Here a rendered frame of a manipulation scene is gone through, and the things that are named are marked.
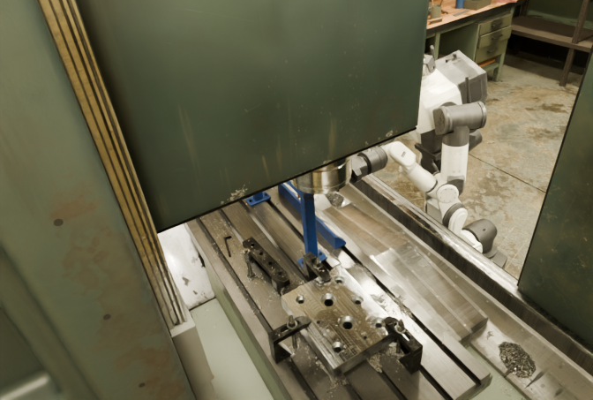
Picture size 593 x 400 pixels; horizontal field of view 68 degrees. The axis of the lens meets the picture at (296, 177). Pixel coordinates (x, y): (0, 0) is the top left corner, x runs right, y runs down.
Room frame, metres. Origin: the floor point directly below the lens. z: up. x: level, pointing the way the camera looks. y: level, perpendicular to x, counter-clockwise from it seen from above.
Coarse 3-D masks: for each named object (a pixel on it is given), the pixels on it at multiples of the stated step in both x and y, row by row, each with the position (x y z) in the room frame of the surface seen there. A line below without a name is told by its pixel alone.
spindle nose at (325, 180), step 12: (324, 168) 0.83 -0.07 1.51; (336, 168) 0.84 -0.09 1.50; (348, 168) 0.87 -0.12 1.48; (300, 180) 0.85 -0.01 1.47; (312, 180) 0.84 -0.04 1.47; (324, 180) 0.83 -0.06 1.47; (336, 180) 0.84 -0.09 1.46; (348, 180) 0.87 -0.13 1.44; (312, 192) 0.84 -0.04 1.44; (324, 192) 0.83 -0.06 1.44
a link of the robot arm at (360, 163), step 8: (360, 152) 1.33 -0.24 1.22; (368, 152) 1.32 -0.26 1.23; (352, 160) 1.30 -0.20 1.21; (360, 160) 1.30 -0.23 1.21; (368, 160) 1.29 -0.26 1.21; (376, 160) 1.29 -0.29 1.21; (352, 168) 1.25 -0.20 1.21; (360, 168) 1.26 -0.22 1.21; (368, 168) 1.28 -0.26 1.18; (376, 168) 1.28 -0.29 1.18; (360, 176) 1.23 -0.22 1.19
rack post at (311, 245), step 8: (304, 200) 1.12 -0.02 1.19; (312, 200) 1.13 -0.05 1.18; (304, 208) 1.12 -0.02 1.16; (312, 208) 1.13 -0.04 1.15; (304, 216) 1.12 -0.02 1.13; (312, 216) 1.13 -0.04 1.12; (304, 224) 1.12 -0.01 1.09; (312, 224) 1.13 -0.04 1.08; (304, 232) 1.13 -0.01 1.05; (312, 232) 1.13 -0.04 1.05; (304, 240) 1.13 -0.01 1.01; (312, 240) 1.12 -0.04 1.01; (304, 248) 1.14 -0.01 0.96; (312, 248) 1.12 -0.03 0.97; (320, 256) 1.14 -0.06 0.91
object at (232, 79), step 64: (128, 0) 0.63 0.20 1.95; (192, 0) 0.68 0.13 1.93; (256, 0) 0.72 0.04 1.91; (320, 0) 0.78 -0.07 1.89; (384, 0) 0.84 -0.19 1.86; (128, 64) 0.62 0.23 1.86; (192, 64) 0.67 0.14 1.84; (256, 64) 0.71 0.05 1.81; (320, 64) 0.77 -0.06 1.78; (384, 64) 0.84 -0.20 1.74; (128, 128) 0.61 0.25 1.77; (192, 128) 0.66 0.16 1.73; (256, 128) 0.71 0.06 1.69; (320, 128) 0.77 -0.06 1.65; (384, 128) 0.85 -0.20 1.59; (192, 192) 0.64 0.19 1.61; (256, 192) 0.70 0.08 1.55
